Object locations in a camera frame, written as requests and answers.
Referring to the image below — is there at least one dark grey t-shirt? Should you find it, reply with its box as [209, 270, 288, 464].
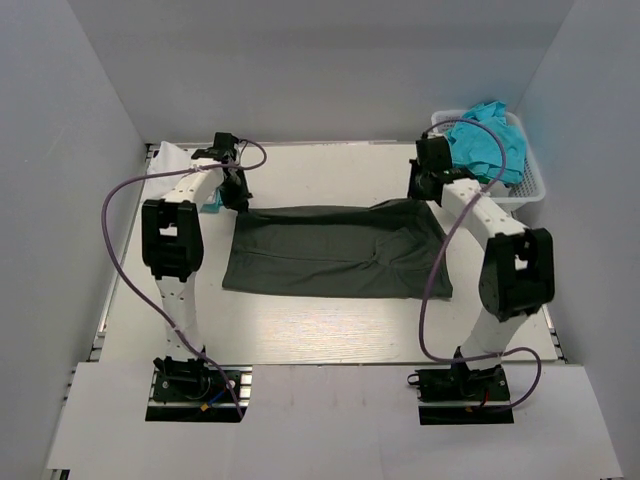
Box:
[222, 199, 445, 299]

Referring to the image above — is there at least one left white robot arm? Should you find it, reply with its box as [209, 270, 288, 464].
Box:
[142, 166, 252, 399]

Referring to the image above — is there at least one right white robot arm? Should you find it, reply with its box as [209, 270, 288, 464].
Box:
[408, 159, 555, 399]

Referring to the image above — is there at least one folded teal t-shirt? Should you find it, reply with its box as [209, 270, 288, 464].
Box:
[200, 190, 223, 214]

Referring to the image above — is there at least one crumpled turquoise t-shirt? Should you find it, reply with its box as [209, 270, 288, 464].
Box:
[446, 101, 527, 186]

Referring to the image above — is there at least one folded white t-shirt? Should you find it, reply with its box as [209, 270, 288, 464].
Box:
[147, 141, 191, 195]

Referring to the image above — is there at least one white plastic basket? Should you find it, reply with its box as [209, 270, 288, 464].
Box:
[431, 109, 546, 212]

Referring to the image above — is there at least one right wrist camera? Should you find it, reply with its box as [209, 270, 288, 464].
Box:
[413, 136, 470, 179]

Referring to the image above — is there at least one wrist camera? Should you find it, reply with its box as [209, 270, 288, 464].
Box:
[413, 136, 470, 179]
[191, 132, 240, 163]

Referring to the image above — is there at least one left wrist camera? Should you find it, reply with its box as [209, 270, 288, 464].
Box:
[191, 132, 240, 163]

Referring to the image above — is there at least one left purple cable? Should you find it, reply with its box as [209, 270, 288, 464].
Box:
[102, 138, 267, 421]

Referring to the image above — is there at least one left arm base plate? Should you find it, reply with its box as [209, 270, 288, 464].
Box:
[145, 358, 252, 423]

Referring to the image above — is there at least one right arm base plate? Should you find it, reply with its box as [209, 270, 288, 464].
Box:
[407, 366, 514, 426]

